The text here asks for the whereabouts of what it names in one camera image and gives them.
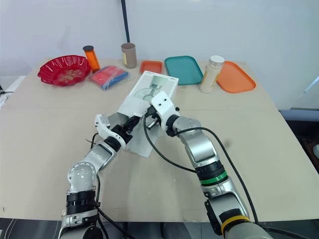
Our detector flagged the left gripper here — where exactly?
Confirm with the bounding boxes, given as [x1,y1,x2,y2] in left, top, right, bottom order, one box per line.
[111,115,141,144]

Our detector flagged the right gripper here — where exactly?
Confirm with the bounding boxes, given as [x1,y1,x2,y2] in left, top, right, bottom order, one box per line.
[144,105,160,122]

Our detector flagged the white fan box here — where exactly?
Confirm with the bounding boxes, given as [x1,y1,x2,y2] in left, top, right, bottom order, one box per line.
[116,70,180,158]

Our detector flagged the small orange tray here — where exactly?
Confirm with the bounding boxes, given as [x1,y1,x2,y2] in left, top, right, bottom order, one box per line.
[139,60,164,75]

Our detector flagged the red and blue pack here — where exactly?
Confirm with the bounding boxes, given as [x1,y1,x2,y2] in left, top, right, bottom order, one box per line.
[88,65,130,92]

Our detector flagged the teal tray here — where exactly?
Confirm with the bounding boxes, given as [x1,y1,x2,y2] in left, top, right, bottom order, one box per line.
[164,55,204,86]

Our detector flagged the brown cardboard tube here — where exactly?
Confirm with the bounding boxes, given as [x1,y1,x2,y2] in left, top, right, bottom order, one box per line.
[121,42,138,69]

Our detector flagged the clear jar of white beads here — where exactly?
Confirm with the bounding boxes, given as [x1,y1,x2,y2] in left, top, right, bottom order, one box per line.
[200,55,225,94]

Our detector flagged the orange tube with black lid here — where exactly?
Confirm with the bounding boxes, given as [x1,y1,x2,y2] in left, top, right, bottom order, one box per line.
[82,45,101,73]

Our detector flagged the red plastic bowl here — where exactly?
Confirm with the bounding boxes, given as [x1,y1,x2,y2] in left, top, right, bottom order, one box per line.
[37,55,92,87]

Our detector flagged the large orange tray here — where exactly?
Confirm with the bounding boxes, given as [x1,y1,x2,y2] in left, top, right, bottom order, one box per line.
[216,61,257,94]

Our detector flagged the dark pole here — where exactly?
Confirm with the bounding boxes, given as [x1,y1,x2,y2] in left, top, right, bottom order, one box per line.
[121,0,131,43]

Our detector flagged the robot body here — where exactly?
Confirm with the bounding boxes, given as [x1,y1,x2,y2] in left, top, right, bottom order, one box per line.
[101,220,220,239]

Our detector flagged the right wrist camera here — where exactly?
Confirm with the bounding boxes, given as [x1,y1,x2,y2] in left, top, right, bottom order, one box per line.
[149,91,180,130]

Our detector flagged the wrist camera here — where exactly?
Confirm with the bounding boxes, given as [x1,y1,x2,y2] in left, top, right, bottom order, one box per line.
[149,91,180,130]
[94,114,127,151]

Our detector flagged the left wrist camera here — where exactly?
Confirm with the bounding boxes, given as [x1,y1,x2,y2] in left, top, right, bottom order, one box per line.
[94,114,127,151]

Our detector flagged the black cable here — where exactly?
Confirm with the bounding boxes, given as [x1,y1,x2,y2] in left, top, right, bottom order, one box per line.
[143,109,198,173]
[85,133,137,239]
[171,127,260,225]

